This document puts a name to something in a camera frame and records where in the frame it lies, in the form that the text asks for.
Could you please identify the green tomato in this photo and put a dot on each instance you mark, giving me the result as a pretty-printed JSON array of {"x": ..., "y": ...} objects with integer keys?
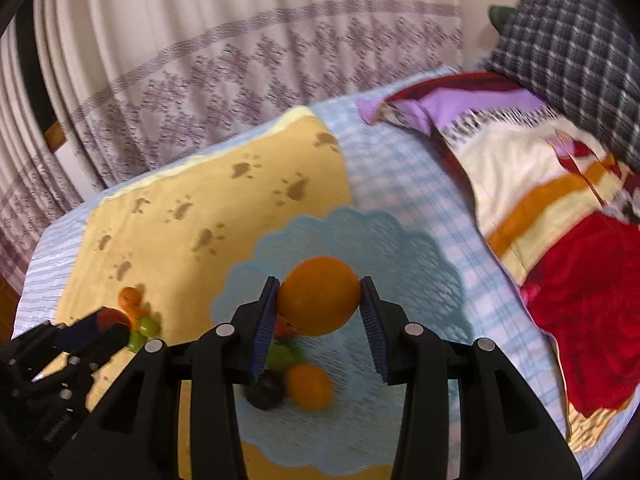
[
  {"x": 135, "y": 341},
  {"x": 282, "y": 356},
  {"x": 148, "y": 326}
]

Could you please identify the colourful floral quilt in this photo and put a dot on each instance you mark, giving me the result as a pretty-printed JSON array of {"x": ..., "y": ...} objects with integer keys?
[{"x": 575, "y": 285}]

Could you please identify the small orange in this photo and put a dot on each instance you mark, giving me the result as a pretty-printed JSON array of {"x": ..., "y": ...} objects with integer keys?
[
  {"x": 129, "y": 297},
  {"x": 137, "y": 313}
]

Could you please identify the red cherry tomato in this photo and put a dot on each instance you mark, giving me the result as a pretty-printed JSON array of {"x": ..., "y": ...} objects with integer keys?
[{"x": 112, "y": 317}]

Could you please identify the large orange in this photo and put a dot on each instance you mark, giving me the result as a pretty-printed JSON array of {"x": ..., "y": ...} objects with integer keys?
[
  {"x": 320, "y": 295},
  {"x": 309, "y": 387}
]

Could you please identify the dark green cloth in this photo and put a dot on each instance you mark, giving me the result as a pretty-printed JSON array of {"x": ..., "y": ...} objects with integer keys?
[{"x": 502, "y": 15}]

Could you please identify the brown wooden window rail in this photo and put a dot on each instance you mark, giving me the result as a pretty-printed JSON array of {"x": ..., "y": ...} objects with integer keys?
[{"x": 56, "y": 135}]

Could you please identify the dark purple passion fruit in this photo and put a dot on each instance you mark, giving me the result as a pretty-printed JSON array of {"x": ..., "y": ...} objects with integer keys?
[{"x": 265, "y": 394}]

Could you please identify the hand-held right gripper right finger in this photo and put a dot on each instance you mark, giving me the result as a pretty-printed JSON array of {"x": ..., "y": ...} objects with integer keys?
[{"x": 374, "y": 330}]

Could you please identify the dark plaid pillow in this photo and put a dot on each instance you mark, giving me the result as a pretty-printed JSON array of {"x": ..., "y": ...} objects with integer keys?
[{"x": 565, "y": 45}]

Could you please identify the yellow paw-print towel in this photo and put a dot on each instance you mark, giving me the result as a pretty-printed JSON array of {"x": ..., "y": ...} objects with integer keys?
[{"x": 200, "y": 200}]

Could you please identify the white patterned curtain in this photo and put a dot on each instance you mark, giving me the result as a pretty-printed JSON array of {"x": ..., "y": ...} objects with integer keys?
[
  {"x": 25, "y": 210},
  {"x": 250, "y": 35}
]

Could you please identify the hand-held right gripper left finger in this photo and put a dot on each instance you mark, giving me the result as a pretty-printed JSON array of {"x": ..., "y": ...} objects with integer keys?
[{"x": 265, "y": 330}]

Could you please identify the blue plastic lattice basket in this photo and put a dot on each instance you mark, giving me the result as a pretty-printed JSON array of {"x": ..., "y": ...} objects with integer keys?
[{"x": 325, "y": 230}]

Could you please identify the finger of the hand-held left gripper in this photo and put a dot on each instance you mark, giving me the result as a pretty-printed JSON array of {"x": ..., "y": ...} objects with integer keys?
[
  {"x": 75, "y": 330},
  {"x": 107, "y": 342}
]

